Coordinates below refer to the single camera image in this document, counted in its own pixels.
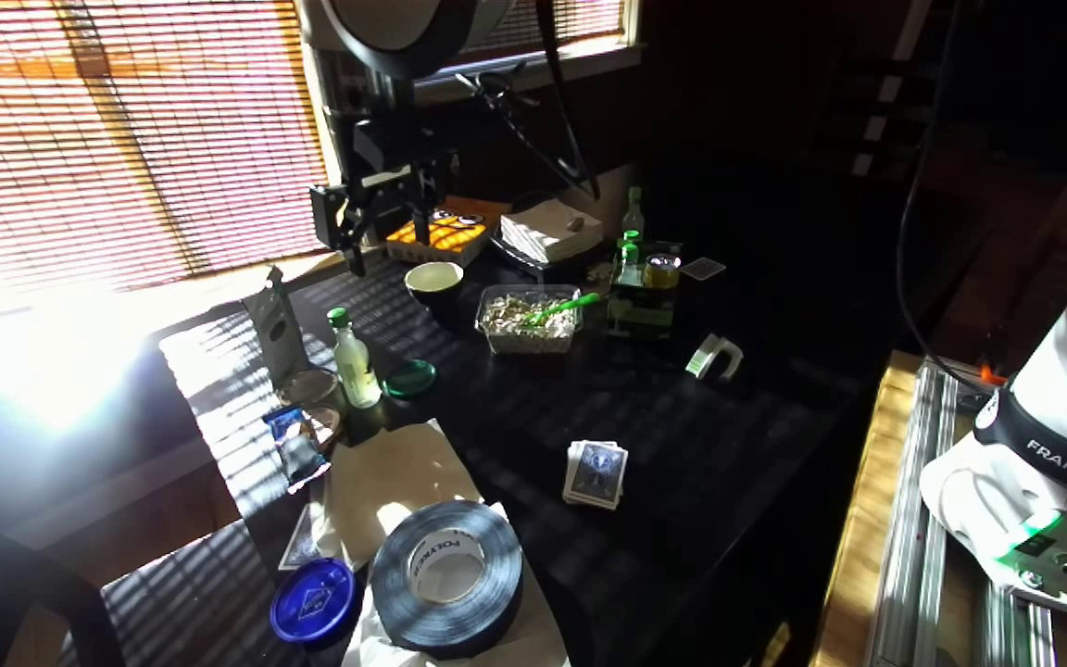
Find aluminium rail frame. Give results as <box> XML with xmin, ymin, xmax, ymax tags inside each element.
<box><xmin>863</xmin><ymin>355</ymin><xmax>1064</xmax><ymax>667</ymax></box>

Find small bottle with green cap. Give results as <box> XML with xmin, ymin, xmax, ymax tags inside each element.
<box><xmin>615</xmin><ymin>228</ymin><xmax>648</xmax><ymax>289</ymax></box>

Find green plastic spoon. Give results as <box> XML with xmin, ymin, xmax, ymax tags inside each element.
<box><xmin>522</xmin><ymin>289</ymin><xmax>605</xmax><ymax>330</ymax></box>

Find blue round lid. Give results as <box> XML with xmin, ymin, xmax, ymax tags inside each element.
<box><xmin>266</xmin><ymin>555</ymin><xmax>358</xmax><ymax>647</ymax></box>

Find deck of playing cards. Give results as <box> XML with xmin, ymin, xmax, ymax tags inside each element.
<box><xmin>558</xmin><ymin>438</ymin><xmax>633</xmax><ymax>517</ymax></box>

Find gold drink can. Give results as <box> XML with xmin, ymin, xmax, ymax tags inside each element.
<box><xmin>643</xmin><ymin>240</ymin><xmax>685</xmax><ymax>295</ymax></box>

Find glass bottle with green cap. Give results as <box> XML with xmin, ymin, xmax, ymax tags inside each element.
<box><xmin>321</xmin><ymin>303</ymin><xmax>385</xmax><ymax>417</ymax></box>

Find blue snack packet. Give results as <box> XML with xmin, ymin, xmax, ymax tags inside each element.
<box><xmin>259</xmin><ymin>400</ymin><xmax>332</xmax><ymax>494</ymax></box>

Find clear plastic bottle green cap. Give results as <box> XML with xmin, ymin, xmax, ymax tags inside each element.
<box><xmin>620</xmin><ymin>181</ymin><xmax>648</xmax><ymax>245</ymax></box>

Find green round lid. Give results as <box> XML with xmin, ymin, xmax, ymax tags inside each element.
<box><xmin>382</xmin><ymin>355</ymin><xmax>443</xmax><ymax>404</ymax></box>

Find window blind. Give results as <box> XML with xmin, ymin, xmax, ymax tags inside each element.
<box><xmin>0</xmin><ymin>0</ymin><xmax>631</xmax><ymax>299</ymax></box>

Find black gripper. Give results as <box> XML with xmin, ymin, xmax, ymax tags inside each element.
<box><xmin>306</xmin><ymin>109</ymin><xmax>463</xmax><ymax>279</ymax></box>

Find brown paper sheet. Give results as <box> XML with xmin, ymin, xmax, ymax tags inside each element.
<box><xmin>321</xmin><ymin>419</ymin><xmax>486</xmax><ymax>571</ymax></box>

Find grey spray bottle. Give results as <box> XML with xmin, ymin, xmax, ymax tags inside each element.
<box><xmin>247</xmin><ymin>265</ymin><xmax>310</xmax><ymax>383</ymax></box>

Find black cable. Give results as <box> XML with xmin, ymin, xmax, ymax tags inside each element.
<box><xmin>894</xmin><ymin>0</ymin><xmax>993</xmax><ymax>383</ymax></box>

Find clear plastic wrapper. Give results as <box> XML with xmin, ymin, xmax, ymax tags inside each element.
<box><xmin>275</xmin><ymin>496</ymin><xmax>350</xmax><ymax>577</ymax></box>

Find black chair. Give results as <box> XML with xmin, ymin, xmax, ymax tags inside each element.
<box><xmin>0</xmin><ymin>521</ymin><xmax>129</xmax><ymax>667</ymax></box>

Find clear container of seeds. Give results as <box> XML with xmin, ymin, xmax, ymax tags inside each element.
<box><xmin>470</xmin><ymin>282</ymin><xmax>589</xmax><ymax>358</ymax></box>

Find grey tape roll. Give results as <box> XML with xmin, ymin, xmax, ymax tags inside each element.
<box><xmin>364</xmin><ymin>496</ymin><xmax>528</xmax><ymax>661</ymax></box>

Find yellow snack bag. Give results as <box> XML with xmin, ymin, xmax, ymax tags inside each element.
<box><xmin>382</xmin><ymin>205</ymin><xmax>494</xmax><ymax>266</ymax></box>

